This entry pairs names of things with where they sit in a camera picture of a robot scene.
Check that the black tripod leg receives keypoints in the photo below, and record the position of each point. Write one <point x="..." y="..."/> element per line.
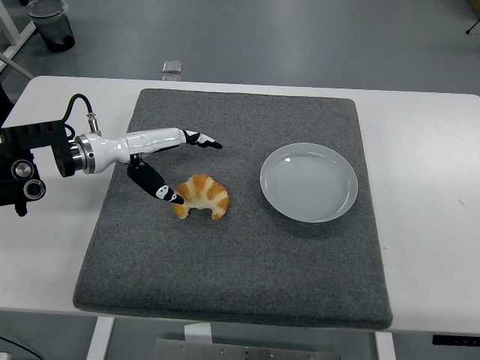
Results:
<point x="473" y="27"/>

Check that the grey metal plate with screws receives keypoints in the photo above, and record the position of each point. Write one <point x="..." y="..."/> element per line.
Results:
<point x="225" y="352"/>

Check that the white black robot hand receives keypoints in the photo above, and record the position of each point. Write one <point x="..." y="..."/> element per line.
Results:
<point x="146" y="141"/>

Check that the white table leg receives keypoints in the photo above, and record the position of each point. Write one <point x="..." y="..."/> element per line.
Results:
<point x="385" y="347"/>
<point x="99" y="339"/>

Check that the white round plate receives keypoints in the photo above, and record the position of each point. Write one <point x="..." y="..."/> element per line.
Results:
<point x="309" y="187"/>

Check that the white bracket under table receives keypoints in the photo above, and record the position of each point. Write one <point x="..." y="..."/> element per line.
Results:
<point x="198" y="333"/>

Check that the black table control panel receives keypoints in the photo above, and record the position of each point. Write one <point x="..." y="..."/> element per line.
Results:
<point x="455" y="339"/>

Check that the black trash bin with liner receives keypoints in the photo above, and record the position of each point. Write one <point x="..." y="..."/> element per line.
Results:
<point x="56" y="32"/>

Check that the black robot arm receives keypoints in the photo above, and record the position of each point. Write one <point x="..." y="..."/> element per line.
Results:
<point x="37" y="138"/>

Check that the grey square mat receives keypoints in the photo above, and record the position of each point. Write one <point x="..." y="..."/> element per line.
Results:
<point x="232" y="262"/>

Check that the white furniture frame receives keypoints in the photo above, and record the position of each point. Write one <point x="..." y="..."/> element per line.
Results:
<point x="15" y="32"/>

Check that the metal floor socket cover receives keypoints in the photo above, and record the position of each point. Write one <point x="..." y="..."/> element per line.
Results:
<point x="172" y="66"/>
<point x="171" y="78"/>

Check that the croissant bread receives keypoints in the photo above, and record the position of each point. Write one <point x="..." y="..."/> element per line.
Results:
<point x="204" y="191"/>

